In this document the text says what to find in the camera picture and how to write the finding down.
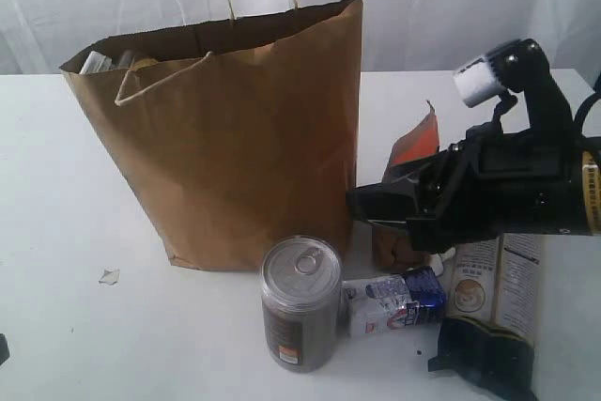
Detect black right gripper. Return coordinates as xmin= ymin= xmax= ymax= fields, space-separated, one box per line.
xmin=346 ymin=128 xmax=587 ymax=253

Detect yellow millet bottle white cap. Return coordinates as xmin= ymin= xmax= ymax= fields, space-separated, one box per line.
xmin=117 ymin=50 xmax=158 ymax=70

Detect clear jar with gold lid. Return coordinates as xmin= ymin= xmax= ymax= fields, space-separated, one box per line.
xmin=79 ymin=51 xmax=116 ymax=75

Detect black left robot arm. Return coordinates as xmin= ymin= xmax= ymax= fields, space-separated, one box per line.
xmin=0 ymin=333 xmax=10 ymax=365

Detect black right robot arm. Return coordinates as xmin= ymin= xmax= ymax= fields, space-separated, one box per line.
xmin=347 ymin=91 xmax=600 ymax=253

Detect brown paper bag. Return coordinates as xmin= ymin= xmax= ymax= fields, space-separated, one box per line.
xmin=61 ymin=0 xmax=363 ymax=271

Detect brown pouch with orange band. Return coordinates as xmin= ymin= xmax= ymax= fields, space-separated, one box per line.
xmin=372 ymin=100 xmax=439 ymax=274

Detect white lump lower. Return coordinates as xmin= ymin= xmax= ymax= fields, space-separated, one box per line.
xmin=429 ymin=254 xmax=444 ymax=277

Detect white and blue carton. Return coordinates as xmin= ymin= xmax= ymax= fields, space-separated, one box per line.
xmin=343 ymin=267 xmax=447 ymax=338

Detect pull-tab can dark grains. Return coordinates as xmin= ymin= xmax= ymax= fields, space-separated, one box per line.
xmin=260 ymin=235 xmax=342 ymax=373

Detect long noodle package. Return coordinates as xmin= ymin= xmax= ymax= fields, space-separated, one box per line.
xmin=428 ymin=234 xmax=544 ymax=400

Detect small torn plastic scrap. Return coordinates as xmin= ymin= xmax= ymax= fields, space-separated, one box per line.
xmin=99 ymin=269 xmax=120 ymax=285

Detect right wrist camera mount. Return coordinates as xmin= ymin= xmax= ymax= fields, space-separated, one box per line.
xmin=454 ymin=39 xmax=574 ymax=137

